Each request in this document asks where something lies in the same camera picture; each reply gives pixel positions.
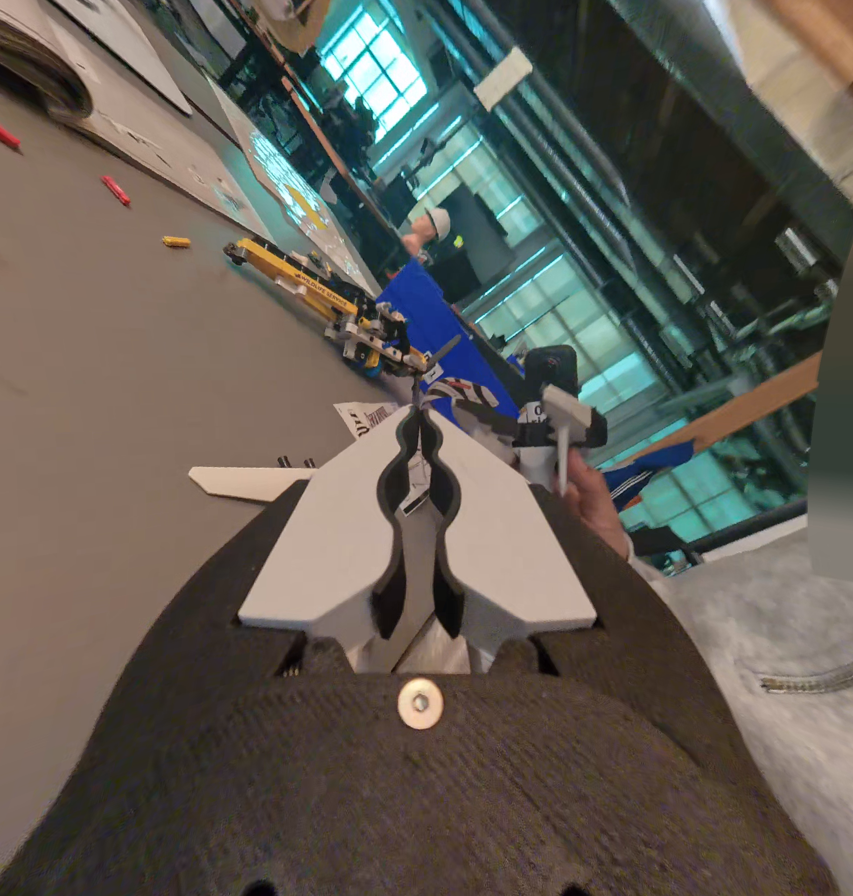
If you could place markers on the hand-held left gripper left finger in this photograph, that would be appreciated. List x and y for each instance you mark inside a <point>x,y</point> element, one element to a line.
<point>321,553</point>

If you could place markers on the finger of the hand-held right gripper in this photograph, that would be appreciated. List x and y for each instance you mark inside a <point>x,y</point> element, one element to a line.
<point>500,441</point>
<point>566,407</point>

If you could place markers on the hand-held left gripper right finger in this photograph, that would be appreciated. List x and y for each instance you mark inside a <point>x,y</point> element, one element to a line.
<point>510,560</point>

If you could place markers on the long white lego panel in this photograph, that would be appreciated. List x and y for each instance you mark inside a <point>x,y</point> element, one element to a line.
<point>244,483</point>

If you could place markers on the yellow lego helicopter model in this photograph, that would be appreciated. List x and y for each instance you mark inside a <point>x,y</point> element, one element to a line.
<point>314,283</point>

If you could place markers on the person's right hand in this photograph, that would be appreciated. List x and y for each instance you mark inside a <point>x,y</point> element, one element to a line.
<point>598,507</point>

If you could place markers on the blue plastic bin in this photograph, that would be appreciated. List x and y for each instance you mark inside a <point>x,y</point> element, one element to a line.
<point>433,329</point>

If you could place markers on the zebra sticker sheet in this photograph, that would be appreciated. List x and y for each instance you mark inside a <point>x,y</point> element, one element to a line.
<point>360,418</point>

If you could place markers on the wooden table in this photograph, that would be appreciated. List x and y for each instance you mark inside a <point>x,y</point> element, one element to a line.
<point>748,402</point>

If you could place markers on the person's grey sweatshirt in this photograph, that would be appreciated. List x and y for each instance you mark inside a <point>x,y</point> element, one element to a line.
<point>748,665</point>

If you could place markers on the paper sheet with yellow patch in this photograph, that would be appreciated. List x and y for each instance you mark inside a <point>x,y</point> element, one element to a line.
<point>307,210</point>

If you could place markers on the ceiling light panel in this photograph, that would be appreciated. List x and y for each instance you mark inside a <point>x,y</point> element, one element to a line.
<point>502,78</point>

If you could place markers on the open instruction booklet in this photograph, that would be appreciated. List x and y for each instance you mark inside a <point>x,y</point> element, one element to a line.
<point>20,63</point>

